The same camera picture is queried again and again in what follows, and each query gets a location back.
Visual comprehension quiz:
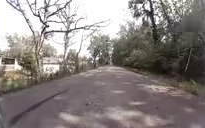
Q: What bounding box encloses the slender bare tree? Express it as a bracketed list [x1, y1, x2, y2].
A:
[49, 2, 105, 75]

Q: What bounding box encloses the dense wood of trees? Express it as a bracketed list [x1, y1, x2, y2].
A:
[111, 0, 205, 86]

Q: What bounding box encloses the grey asphalt road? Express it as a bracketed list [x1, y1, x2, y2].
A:
[0, 65, 205, 128]

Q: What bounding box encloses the grass verge with weeds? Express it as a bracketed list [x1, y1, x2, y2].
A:
[0, 67, 98, 97]

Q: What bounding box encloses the large bare tree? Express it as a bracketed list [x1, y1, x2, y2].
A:
[4, 0, 112, 83]

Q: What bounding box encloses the clump of green trees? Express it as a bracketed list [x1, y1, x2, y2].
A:
[3, 32, 58, 68]
[86, 33, 114, 68]

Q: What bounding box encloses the dry leafy verge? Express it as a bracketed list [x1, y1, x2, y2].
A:
[123, 65, 205, 101]

